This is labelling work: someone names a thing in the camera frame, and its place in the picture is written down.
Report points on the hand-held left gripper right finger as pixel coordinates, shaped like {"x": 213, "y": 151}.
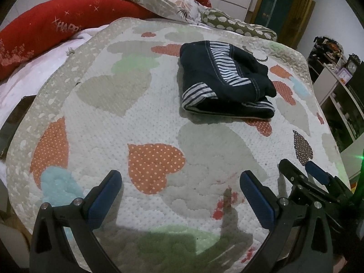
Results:
{"x": 257, "y": 199}

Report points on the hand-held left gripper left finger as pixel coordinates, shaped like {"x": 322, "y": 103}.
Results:
{"x": 103, "y": 196}

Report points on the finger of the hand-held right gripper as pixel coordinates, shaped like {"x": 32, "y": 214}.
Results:
{"x": 320, "y": 173}
{"x": 291, "y": 176}

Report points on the navy pants with striped lining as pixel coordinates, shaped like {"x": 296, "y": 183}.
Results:
{"x": 221, "y": 82}

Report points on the white shelf unit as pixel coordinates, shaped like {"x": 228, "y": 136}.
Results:
{"x": 335, "y": 91}

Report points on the heart pattern quilted blanket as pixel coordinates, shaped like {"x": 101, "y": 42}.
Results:
{"x": 159, "y": 119}

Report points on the small table clock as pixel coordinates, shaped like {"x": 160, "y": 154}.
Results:
{"x": 352, "y": 67}

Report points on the dark flat object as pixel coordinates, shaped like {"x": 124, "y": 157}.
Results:
{"x": 14, "y": 128}

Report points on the pink bed sheet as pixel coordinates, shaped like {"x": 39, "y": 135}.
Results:
{"x": 34, "y": 74}

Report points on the green pillow with white dots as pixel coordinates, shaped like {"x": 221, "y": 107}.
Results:
{"x": 239, "y": 27}

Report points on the green door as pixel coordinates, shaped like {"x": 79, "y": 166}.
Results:
{"x": 275, "y": 2}

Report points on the long red printed cushion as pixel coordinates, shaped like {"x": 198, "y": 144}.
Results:
{"x": 57, "y": 25}

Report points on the floral pillow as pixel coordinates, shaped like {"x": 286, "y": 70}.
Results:
{"x": 167, "y": 2}

